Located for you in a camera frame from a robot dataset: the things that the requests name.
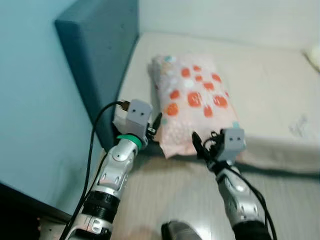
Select grey robot right leg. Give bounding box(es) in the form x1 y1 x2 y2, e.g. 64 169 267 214
161 221 203 240

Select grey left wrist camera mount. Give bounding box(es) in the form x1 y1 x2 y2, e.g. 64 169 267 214
114 99 153 138

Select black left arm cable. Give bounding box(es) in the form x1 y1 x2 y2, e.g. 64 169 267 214
65 100 132 240

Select blue padded headboard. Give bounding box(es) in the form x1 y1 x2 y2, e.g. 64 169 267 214
54 0 140 151

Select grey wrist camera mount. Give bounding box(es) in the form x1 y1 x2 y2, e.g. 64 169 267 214
114 99 153 138
220 128 247 163

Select black door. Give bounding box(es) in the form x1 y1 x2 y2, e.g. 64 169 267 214
0 182 71 240

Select cream cartoon print blanket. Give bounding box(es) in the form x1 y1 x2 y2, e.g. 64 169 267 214
306 45 320 72

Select pink pillow orange spots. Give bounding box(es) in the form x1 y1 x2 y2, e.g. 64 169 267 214
148 54 246 159

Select beige mattress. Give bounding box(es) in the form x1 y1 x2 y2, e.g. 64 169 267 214
116 32 320 175

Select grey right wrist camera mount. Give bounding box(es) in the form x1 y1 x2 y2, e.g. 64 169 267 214
220 128 247 163

